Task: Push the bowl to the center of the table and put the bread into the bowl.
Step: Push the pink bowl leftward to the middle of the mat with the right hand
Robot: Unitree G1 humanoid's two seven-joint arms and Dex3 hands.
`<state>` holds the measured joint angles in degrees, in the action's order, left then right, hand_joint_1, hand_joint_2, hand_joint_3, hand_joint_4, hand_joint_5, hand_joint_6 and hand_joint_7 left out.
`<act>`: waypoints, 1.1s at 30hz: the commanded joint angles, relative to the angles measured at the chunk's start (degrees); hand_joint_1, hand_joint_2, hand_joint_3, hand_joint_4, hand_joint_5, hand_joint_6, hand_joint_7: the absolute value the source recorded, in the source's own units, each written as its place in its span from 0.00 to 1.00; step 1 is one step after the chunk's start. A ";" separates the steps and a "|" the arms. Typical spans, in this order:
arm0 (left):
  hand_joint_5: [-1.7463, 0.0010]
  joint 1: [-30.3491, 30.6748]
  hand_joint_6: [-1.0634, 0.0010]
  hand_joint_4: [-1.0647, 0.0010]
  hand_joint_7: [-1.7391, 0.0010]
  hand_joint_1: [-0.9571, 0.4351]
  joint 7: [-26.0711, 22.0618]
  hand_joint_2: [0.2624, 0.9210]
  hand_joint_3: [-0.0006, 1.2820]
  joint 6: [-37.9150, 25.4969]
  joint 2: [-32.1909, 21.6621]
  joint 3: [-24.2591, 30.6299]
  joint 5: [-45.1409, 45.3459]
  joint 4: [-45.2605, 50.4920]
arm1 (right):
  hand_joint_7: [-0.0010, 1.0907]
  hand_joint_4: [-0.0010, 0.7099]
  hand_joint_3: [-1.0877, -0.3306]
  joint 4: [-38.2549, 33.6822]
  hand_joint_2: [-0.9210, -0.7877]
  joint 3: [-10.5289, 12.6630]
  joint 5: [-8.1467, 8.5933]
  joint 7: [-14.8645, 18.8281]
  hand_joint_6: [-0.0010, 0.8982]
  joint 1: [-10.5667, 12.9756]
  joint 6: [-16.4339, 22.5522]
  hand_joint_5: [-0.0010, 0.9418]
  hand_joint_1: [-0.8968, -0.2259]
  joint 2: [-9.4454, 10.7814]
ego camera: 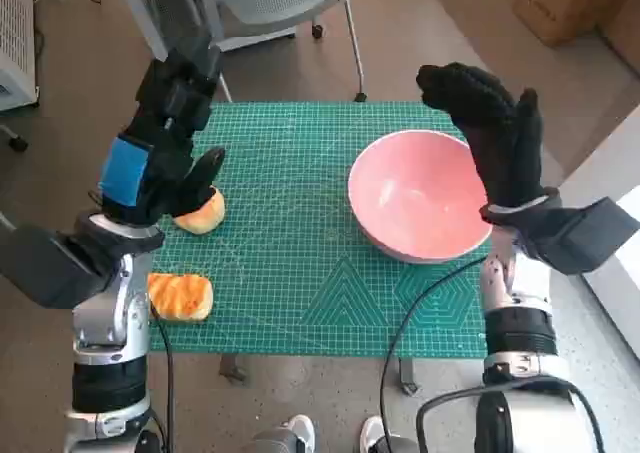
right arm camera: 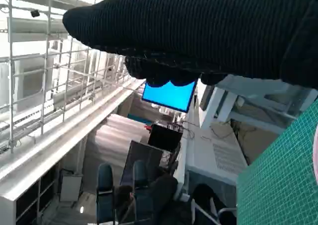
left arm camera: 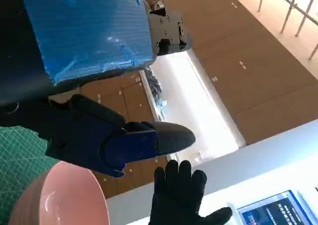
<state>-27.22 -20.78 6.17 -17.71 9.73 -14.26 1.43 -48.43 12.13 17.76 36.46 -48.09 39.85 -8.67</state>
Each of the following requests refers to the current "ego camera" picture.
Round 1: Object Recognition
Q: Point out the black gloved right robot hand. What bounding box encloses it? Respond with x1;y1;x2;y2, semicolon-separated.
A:
415;62;545;207

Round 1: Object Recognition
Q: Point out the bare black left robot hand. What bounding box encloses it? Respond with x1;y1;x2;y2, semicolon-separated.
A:
97;47;227;227

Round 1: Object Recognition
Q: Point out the round toy bread bun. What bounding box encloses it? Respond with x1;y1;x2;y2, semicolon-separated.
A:
172;185;226;235

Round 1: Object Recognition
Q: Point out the pink bowl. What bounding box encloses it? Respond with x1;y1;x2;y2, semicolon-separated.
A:
347;129;495;266

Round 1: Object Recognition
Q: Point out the rectangular striped toy bread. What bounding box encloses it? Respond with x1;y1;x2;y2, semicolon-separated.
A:
147;272;215;323

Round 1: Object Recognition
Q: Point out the green cutting mat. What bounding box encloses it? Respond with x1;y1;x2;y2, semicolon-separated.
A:
147;101;489;360

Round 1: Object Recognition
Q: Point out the grey chair leg with caster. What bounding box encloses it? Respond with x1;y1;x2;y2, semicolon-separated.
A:
0;122;29;152

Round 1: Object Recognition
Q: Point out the cardboard box with black print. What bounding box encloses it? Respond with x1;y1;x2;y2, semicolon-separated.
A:
509;0;616;48

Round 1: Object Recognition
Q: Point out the plain cardboard box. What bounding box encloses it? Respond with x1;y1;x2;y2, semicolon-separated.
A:
597;0;640;82

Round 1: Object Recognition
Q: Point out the white perforated appliance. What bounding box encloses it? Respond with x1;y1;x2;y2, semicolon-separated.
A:
0;0;40;114

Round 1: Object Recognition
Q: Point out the metal table leg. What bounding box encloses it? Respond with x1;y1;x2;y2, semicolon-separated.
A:
218;355;249;385
397;357;419;397

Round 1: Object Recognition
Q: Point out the white shoe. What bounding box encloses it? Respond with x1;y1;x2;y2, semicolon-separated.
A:
287;413;317;453
359;415;391;453

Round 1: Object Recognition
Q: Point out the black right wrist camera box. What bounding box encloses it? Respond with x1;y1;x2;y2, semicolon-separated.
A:
519;196;640;277

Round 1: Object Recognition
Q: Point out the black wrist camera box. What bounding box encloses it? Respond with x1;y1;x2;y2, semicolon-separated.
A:
519;196;640;277
0;222;126;310

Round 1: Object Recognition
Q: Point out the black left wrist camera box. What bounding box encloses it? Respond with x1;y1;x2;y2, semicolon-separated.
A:
0;222;126;310

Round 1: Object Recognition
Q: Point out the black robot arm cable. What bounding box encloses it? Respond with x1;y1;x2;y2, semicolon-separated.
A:
416;375;599;453
378;255;490;453
148;302;176;453

